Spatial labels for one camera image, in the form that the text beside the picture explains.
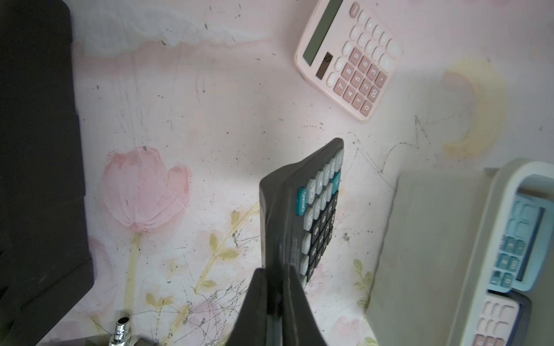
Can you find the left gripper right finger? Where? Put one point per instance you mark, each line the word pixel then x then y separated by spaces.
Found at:
pixel 299 326

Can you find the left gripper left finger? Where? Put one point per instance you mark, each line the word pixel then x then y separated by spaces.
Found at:
pixel 250 329

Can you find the small black calculator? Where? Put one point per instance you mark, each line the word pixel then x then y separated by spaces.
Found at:
pixel 298 205

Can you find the white plastic storage box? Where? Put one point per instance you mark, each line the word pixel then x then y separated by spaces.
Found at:
pixel 438 250

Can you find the pink calculator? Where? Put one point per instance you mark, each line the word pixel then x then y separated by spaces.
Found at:
pixel 496 321
pixel 347 53

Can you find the small blue calculator back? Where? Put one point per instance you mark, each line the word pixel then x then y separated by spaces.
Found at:
pixel 524 245

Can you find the metal clamp tool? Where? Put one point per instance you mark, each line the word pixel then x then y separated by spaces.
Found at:
pixel 122 335

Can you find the yellow black toolbox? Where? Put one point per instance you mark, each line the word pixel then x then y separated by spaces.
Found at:
pixel 46 266

